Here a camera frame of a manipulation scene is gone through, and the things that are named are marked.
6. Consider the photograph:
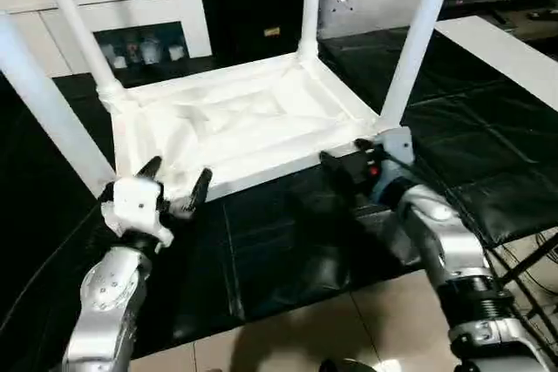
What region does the white plastic table top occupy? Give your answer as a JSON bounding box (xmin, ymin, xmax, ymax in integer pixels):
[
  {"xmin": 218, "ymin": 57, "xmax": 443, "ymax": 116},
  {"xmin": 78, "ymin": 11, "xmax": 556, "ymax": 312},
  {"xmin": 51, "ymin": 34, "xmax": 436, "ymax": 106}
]
[{"xmin": 97, "ymin": 51, "xmax": 410, "ymax": 204}]

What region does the white plastic table leg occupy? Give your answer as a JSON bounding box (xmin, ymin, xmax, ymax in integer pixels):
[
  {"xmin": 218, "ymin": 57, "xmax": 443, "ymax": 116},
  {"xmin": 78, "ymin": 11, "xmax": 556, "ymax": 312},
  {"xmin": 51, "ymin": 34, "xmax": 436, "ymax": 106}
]
[
  {"xmin": 295, "ymin": 0, "xmax": 324, "ymax": 64},
  {"xmin": 0, "ymin": 11, "xmax": 118, "ymax": 200},
  {"xmin": 376, "ymin": 0, "xmax": 459, "ymax": 134},
  {"xmin": 33, "ymin": 0, "xmax": 128, "ymax": 104}
]

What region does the white glass-door cabinet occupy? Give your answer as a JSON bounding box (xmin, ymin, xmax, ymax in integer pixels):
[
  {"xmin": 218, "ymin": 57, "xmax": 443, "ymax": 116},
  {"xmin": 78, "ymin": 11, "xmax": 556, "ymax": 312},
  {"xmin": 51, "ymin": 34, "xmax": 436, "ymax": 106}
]
[{"xmin": 0, "ymin": 0, "xmax": 214, "ymax": 80}]

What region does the white flat board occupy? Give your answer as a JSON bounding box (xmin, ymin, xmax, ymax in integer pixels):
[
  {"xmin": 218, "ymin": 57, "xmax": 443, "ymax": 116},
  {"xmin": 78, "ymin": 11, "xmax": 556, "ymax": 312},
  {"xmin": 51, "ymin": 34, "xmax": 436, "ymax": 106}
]
[{"xmin": 434, "ymin": 14, "xmax": 558, "ymax": 108}]

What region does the black furniture with yellow label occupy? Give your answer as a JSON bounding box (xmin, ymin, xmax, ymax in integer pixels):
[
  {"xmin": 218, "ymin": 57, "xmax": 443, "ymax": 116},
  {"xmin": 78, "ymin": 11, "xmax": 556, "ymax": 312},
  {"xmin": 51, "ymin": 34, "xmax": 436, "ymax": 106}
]
[{"xmin": 193, "ymin": 0, "xmax": 324, "ymax": 64}]

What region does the dark rounded robot torso part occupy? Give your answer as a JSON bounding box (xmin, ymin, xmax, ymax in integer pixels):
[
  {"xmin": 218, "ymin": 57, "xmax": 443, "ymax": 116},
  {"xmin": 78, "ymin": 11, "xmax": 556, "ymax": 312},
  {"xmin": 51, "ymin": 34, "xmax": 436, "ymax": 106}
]
[{"xmin": 319, "ymin": 355, "xmax": 394, "ymax": 372}]

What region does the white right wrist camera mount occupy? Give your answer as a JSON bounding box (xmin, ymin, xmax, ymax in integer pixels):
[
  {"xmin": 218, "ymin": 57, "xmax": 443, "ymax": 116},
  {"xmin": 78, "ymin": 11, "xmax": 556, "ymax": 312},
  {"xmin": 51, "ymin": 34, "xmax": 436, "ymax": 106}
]
[{"xmin": 369, "ymin": 126, "xmax": 416, "ymax": 200}]

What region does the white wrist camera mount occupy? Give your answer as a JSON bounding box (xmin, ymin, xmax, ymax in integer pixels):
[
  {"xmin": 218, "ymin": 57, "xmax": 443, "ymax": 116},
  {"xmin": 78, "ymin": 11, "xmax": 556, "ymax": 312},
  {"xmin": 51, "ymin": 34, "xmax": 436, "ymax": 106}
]
[
  {"xmin": 369, "ymin": 126, "xmax": 416, "ymax": 200},
  {"xmin": 99, "ymin": 175, "xmax": 176, "ymax": 254}
]

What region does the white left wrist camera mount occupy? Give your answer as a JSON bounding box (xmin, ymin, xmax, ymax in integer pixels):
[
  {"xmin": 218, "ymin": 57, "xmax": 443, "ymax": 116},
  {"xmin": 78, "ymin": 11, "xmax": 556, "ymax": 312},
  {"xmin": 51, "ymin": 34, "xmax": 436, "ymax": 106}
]
[{"xmin": 99, "ymin": 175, "xmax": 176, "ymax": 254}]

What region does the black metal table frame leg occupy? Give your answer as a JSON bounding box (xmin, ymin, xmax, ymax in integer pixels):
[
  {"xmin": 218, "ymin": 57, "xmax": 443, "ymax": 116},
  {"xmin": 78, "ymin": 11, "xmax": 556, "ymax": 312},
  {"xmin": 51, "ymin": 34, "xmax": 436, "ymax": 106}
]
[{"xmin": 495, "ymin": 231, "xmax": 558, "ymax": 291}]

